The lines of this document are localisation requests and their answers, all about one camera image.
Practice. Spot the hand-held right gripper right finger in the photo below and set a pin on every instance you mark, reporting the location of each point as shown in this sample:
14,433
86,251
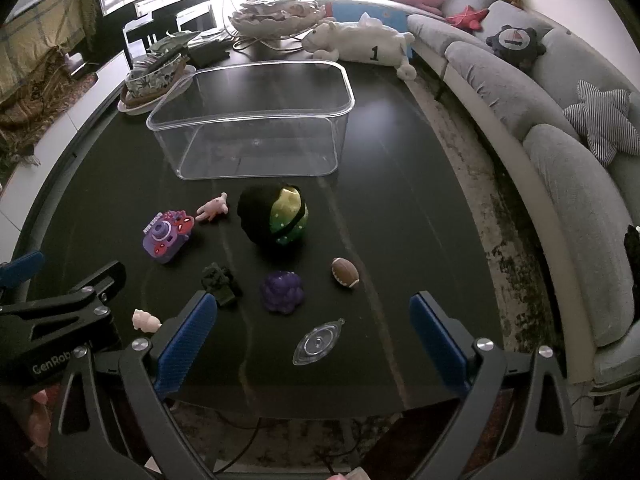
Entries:
440,342

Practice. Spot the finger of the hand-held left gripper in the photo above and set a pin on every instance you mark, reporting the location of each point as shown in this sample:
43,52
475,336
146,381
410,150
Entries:
22,265
90,295

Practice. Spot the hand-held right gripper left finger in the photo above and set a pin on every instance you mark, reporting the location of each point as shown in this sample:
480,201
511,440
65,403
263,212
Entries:
187,342

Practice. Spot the pale pink pig figure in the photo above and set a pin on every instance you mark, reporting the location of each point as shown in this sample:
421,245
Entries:
146,321

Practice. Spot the purple toy camera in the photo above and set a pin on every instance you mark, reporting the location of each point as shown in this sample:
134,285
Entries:
162,240

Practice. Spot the purple toy grape bunch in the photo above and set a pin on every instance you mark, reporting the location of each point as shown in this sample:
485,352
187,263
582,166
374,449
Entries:
282,292

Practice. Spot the clear eye-shaped plastic shell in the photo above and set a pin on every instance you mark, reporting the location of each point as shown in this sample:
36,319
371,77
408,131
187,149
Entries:
317,342

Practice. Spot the pink bunny figure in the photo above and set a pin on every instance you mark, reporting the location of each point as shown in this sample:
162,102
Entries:
212,207

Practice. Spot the black and green toy ball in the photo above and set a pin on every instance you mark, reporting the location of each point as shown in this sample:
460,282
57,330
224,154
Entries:
272,215

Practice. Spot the clear plastic container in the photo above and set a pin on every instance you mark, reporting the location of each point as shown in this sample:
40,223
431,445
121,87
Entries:
260,147

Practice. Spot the black desktop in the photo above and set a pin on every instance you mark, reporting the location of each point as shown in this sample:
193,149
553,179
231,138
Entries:
400,185

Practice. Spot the person's left hand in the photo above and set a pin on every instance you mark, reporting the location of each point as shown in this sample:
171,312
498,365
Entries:
40,417

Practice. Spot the dark green toy figure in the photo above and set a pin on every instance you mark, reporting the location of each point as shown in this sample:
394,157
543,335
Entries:
220,285

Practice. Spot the small brown toy football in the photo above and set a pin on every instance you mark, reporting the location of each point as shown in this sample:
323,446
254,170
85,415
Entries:
345,272

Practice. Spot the patterned rug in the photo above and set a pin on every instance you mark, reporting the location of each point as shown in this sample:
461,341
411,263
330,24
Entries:
480,200

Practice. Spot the white low cabinet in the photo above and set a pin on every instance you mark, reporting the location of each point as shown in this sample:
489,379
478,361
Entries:
85,105

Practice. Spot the white plate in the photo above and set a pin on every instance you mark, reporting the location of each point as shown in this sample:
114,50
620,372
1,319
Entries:
135,107

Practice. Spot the plaid yellow cloth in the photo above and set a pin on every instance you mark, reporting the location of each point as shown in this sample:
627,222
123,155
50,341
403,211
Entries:
35,45

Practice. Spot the floral ceramic bowl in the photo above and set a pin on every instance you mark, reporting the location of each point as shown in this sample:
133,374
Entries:
150,82

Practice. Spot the black remote control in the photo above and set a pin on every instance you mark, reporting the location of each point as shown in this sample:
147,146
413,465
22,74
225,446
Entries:
167,56

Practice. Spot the black dining chair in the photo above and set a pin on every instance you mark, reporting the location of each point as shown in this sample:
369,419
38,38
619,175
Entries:
192,17
131,35

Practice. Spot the grey curved sofa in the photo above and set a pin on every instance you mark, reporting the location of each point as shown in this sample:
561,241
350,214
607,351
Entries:
500,90

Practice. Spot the green foil packet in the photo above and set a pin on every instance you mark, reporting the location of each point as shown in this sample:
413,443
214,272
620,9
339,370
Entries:
172,40

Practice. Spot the black box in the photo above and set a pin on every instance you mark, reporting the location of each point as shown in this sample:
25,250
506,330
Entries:
207,52

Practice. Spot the striped star cushion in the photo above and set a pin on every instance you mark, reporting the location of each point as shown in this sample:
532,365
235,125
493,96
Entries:
602,115

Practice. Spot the navy round sailboat cushion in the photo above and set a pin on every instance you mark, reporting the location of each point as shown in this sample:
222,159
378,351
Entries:
515,45

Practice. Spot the white plush sheep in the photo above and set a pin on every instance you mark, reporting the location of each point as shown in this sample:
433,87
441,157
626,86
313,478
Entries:
360,40

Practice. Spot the white tiered fruit stand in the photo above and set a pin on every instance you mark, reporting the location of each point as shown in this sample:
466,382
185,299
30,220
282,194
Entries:
270,25

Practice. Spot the red starfish plush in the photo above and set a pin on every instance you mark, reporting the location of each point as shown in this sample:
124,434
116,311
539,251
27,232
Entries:
467,17

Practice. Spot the pile of snack packets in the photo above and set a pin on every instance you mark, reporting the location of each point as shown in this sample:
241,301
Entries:
280,10

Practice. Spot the blue board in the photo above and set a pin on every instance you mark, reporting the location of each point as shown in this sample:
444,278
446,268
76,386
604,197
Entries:
350,11

